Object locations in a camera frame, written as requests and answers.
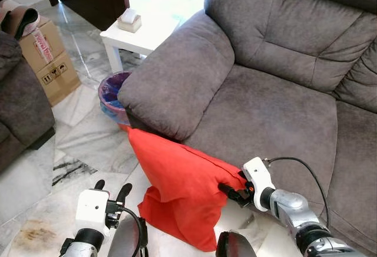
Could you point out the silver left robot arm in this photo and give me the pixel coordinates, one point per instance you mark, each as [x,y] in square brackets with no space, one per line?
[82,244]

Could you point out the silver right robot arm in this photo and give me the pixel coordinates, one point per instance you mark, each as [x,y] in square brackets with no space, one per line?
[300,216]

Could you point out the dark grey fabric two-seat sofa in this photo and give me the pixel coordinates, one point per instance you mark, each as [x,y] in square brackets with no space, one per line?
[265,109]

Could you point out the dark grey robot right leg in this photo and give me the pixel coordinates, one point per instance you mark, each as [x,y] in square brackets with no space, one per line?
[234,246]

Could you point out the bin with purple liner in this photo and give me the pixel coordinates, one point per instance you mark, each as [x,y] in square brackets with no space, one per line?
[112,101]

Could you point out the cardboard box with handling symbols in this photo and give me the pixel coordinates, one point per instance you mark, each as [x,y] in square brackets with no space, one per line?
[59,83]

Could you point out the dark grey fabric armchair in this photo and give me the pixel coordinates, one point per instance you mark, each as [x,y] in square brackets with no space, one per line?
[20,104]

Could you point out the cardboard box with red tape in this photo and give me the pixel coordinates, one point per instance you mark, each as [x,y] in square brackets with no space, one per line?
[35,50]

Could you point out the white side table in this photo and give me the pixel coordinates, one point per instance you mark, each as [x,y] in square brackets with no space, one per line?
[147,36]

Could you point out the beige tissue box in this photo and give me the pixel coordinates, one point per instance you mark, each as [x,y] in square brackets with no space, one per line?
[129,21]

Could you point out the brown padded bag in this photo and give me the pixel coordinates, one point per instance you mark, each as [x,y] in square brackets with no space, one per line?
[17,18]

